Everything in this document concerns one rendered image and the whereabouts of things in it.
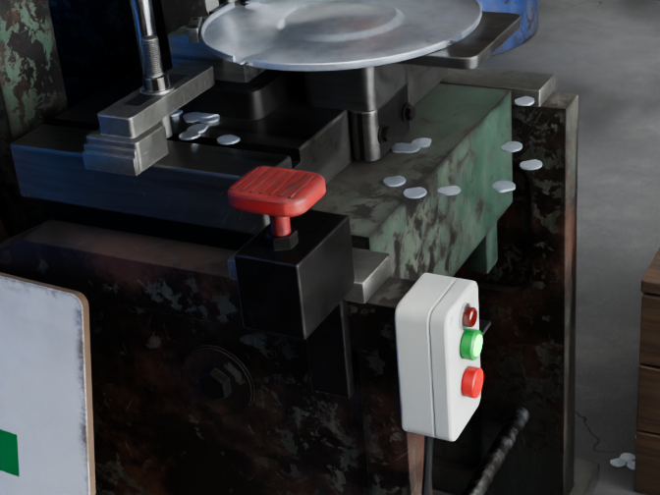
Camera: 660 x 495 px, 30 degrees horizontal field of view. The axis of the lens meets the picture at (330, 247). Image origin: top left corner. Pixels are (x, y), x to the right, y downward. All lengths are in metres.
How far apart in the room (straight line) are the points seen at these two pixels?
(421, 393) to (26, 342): 0.43
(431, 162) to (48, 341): 0.43
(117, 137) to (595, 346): 1.19
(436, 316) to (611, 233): 1.51
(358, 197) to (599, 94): 2.06
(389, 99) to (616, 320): 1.04
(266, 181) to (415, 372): 0.22
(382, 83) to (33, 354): 0.45
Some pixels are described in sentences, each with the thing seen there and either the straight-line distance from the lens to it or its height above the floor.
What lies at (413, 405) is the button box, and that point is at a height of 0.53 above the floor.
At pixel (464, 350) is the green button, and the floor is 0.58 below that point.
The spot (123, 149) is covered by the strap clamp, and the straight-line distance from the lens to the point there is 1.17.
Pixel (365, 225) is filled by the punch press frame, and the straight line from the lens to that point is 1.16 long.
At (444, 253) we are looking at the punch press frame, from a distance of 1.33.
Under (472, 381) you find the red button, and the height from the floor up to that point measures 0.55.
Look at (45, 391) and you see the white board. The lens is 1.31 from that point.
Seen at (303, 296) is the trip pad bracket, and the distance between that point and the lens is 0.99.
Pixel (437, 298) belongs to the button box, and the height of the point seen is 0.63.
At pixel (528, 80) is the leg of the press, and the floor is 0.64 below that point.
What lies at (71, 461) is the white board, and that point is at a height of 0.41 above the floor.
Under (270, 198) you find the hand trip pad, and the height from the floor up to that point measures 0.76.
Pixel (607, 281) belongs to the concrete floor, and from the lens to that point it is 2.36.
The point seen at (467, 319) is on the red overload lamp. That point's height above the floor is 0.61.
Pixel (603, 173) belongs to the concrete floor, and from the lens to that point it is 2.79.
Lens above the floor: 1.17
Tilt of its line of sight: 28 degrees down
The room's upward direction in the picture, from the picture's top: 5 degrees counter-clockwise
